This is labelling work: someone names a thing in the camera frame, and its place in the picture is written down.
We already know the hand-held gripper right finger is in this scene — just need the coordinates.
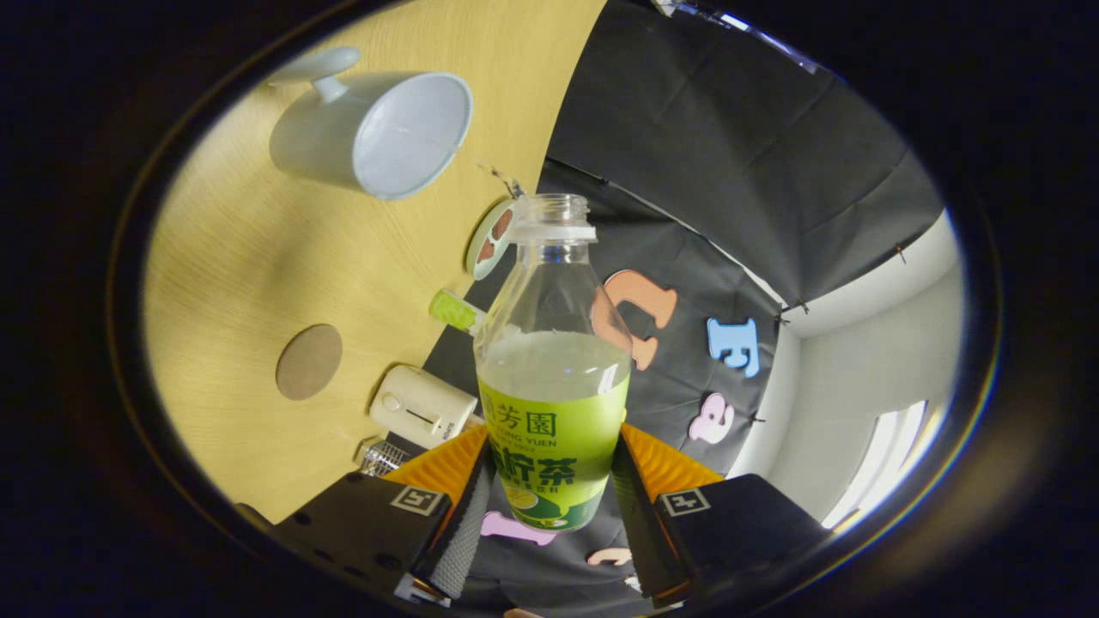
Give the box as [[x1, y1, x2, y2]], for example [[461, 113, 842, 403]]
[[611, 422, 832, 610]]

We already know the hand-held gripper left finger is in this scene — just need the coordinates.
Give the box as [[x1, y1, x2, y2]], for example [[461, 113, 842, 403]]
[[273, 423, 497, 606]]

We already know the green label juice bottle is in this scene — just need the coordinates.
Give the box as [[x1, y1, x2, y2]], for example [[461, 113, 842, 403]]
[[474, 193, 635, 533]]

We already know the round brown coaster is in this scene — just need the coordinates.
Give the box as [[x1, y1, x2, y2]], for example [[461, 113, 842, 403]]
[[275, 324, 343, 401]]

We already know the pale white cup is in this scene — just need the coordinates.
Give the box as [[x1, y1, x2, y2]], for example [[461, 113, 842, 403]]
[[268, 46, 475, 201]]

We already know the capped slim green bottle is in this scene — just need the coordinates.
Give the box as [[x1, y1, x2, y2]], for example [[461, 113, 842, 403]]
[[428, 289, 520, 337]]

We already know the white toaster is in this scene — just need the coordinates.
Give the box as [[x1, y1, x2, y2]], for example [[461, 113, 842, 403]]
[[370, 365, 479, 451]]

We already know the ceiling light panel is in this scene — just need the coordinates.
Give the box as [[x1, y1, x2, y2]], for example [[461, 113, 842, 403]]
[[823, 399, 945, 529]]

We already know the pale green plate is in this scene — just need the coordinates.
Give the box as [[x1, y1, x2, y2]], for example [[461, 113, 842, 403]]
[[464, 199, 518, 282]]

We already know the wooden table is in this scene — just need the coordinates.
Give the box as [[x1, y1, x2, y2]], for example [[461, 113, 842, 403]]
[[142, 0, 606, 524]]

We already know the black backdrop cloth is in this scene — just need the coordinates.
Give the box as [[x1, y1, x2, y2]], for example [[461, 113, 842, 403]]
[[421, 0, 945, 618]]

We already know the metal wire holder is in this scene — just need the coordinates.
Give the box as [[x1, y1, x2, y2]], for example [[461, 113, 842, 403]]
[[356, 438, 411, 478]]

